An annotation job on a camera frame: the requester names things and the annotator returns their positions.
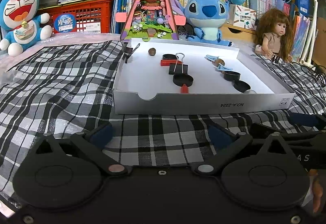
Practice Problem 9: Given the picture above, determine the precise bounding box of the brown walnut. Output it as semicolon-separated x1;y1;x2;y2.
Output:
213;59;225;67
148;48;156;57

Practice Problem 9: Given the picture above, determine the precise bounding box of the Doraemon plush toy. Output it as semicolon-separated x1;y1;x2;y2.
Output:
1;0;53;57

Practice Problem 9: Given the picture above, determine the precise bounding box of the pink triangular miniature house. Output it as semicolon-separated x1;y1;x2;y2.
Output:
115;0;186;40

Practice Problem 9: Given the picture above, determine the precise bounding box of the black cable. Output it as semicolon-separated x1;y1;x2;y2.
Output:
295;61;326;81

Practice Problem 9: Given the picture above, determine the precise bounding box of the red plastic peg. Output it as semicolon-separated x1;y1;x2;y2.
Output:
181;84;188;94
160;59;182;66

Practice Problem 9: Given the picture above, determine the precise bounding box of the person's right hand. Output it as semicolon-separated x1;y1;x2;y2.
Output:
309;169;323;213

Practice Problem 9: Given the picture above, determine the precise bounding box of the clear dome black capsule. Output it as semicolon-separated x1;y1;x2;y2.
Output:
233;80;256;94

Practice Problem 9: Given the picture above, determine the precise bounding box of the Stitch plush toy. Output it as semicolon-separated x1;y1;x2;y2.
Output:
170;0;232;47

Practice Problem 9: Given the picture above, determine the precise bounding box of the red plastic crate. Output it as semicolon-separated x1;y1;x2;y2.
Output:
37;0;113;33

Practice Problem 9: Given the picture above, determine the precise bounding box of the white cardboard box tray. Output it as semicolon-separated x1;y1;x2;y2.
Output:
113;38;295;115

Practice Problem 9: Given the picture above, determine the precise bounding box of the black clip on box edge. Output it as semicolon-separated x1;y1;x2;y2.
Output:
124;43;140;63

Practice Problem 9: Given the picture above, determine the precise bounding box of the light blue plastic clip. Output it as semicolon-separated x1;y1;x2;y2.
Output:
217;63;233;72

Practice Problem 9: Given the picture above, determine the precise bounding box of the black binder clip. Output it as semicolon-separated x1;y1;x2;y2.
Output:
169;53;188;75

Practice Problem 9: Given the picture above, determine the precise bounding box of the brown haired baby doll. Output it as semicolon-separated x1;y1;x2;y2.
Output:
255;9;293;62

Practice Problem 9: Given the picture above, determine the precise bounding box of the black round cap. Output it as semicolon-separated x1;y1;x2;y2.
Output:
162;54;177;60
173;73;193;87
223;71;241;82

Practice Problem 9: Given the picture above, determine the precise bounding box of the wooden drawer box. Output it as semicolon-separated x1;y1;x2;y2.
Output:
219;23;255;42

